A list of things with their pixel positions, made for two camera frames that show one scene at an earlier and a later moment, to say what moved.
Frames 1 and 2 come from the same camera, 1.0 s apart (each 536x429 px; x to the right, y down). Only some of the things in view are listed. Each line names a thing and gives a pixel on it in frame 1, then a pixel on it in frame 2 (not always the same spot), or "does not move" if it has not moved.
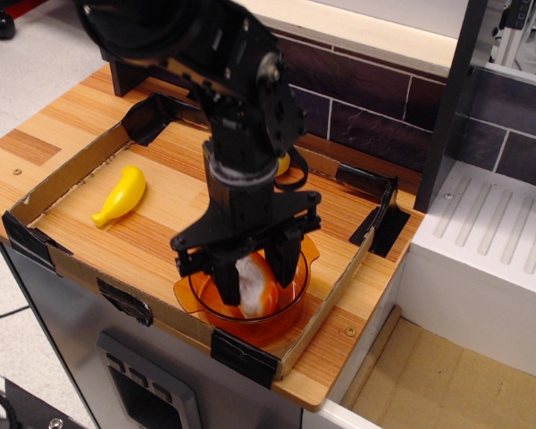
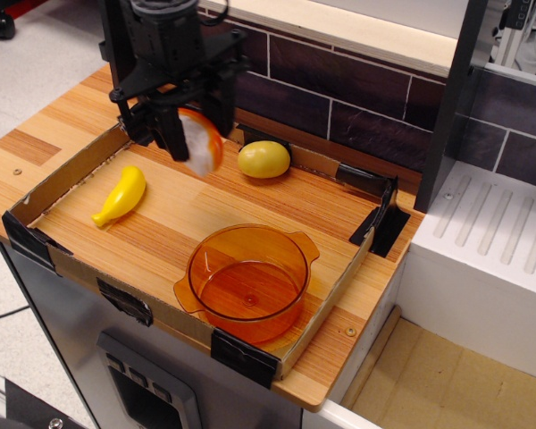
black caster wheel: (3, 25) does not move
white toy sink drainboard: (480, 268) does not move
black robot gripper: (245, 212) → (160, 54)
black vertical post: (444, 138) does not move
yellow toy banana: (126, 197) does not move
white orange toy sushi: (257, 285) → (204, 141)
